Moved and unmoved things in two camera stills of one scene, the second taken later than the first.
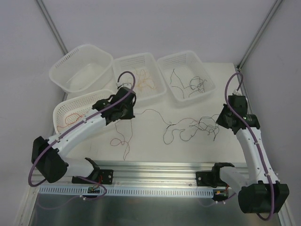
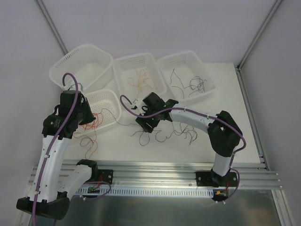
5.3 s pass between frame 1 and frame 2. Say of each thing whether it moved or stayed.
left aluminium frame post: stayed
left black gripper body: moved
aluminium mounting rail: stayed
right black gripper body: moved
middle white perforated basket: stayed
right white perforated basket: stayed
